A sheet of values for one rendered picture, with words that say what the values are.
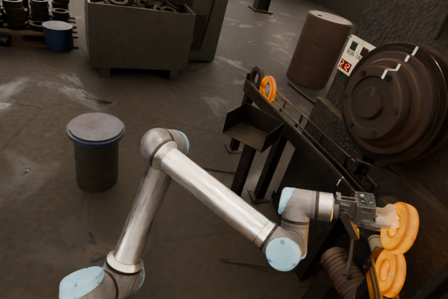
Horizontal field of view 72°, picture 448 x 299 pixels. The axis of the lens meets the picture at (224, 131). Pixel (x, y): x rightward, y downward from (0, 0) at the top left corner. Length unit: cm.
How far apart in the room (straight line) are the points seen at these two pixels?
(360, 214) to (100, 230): 142
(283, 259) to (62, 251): 129
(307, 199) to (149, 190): 59
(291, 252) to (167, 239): 112
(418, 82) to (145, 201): 107
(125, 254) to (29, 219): 86
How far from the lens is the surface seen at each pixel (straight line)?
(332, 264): 147
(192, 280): 181
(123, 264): 137
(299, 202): 103
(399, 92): 123
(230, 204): 95
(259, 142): 174
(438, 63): 128
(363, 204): 104
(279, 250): 92
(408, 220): 107
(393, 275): 123
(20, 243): 199
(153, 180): 122
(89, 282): 127
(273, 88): 209
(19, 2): 412
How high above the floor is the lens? 156
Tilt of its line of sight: 33 degrees down
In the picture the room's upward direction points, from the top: 15 degrees clockwise
